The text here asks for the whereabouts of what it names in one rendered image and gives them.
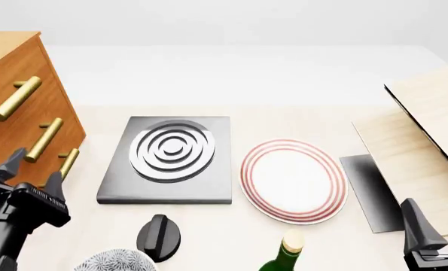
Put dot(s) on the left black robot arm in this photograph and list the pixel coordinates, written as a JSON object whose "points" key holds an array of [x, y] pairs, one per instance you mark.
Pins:
{"points": [[1, 228]]}

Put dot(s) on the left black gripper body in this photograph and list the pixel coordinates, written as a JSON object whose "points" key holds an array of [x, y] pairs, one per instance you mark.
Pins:
{"points": [[39, 203]]}

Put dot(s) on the flat black stove plate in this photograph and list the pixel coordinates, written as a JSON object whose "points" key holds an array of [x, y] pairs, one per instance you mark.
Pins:
{"points": [[118, 180]]}

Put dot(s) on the pale wooden box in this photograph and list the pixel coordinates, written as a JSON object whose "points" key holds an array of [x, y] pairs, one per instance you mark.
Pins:
{"points": [[427, 141]]}

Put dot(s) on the green glass bottle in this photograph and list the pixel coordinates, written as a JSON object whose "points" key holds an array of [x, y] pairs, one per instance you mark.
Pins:
{"points": [[280, 262]]}

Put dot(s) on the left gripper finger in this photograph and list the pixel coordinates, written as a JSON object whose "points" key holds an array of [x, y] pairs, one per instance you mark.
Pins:
{"points": [[11, 166], [55, 187]]}

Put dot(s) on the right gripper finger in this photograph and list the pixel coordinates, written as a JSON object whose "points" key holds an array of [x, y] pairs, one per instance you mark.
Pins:
{"points": [[419, 231]]}

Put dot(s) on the round black stove knob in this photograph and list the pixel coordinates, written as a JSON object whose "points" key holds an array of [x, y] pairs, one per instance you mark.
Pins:
{"points": [[158, 237]]}

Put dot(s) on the wooden cabinet with drawers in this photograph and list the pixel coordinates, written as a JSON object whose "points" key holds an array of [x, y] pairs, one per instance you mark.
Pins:
{"points": [[5, 48]]}

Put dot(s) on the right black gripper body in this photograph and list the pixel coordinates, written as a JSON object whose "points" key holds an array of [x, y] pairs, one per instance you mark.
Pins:
{"points": [[434, 261]]}

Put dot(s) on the patterned grey-white bowl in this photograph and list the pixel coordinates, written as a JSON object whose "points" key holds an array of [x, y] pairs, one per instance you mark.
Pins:
{"points": [[114, 261]]}

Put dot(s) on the dark grey flat panel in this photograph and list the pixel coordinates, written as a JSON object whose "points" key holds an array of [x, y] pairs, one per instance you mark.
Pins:
{"points": [[370, 192]]}

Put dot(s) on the white plate with red rings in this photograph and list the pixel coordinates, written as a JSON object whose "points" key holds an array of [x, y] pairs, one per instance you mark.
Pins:
{"points": [[293, 183]]}

